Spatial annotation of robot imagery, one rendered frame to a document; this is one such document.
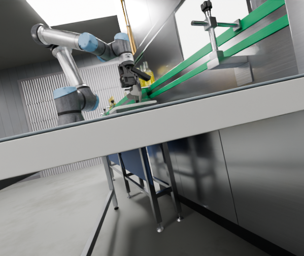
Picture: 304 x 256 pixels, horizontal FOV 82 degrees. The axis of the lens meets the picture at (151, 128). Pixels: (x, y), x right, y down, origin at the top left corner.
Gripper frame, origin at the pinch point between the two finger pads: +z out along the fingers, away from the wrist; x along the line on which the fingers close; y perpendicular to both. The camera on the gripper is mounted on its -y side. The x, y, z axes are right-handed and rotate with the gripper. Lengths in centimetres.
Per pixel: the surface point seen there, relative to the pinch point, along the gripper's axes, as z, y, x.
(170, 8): -50, -30, 4
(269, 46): 1, -11, 61
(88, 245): 66, 40, -11
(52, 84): -130, 48, -392
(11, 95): -124, 142, -433
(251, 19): -8, -12, 57
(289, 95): 13, 17, 77
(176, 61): -20.4, -29.7, -0.4
